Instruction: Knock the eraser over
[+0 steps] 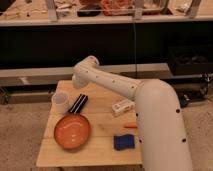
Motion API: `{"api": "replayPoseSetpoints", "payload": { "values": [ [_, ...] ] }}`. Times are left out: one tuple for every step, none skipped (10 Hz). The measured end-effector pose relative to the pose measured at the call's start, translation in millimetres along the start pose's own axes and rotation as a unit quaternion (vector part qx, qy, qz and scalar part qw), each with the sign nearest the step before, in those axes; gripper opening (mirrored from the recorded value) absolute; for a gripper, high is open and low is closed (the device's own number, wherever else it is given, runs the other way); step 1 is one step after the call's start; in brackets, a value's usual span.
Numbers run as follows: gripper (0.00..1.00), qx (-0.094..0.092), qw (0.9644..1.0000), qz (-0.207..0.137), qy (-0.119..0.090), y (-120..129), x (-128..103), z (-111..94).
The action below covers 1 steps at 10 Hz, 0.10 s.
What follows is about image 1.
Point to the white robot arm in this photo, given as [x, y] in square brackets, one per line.
[161, 130]

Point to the white eraser block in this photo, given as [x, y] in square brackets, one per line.
[123, 106]

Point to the wooden board table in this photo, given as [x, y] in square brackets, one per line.
[98, 151]

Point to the orange marker pen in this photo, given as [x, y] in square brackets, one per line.
[130, 126]

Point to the white cup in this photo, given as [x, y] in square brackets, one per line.
[60, 101]

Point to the blue sponge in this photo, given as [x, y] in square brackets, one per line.
[123, 142]

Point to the orange item on bench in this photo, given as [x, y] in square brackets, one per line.
[117, 7]

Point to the black box on shelf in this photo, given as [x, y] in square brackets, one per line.
[190, 60]

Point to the orange frying pan black handle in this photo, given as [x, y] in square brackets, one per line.
[73, 130]

